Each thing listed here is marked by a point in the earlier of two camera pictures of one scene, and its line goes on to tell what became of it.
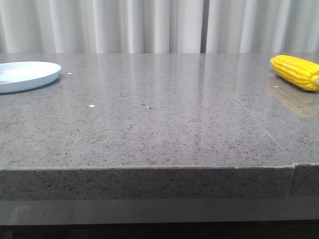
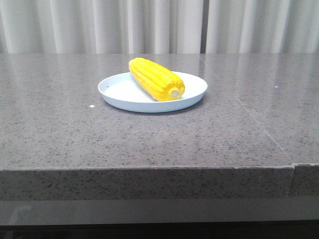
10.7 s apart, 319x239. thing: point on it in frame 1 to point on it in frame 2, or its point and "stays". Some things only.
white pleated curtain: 159,26 stays
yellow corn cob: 303,73 to 162,84
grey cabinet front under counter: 50,212 stays
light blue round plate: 19,76 to 147,88
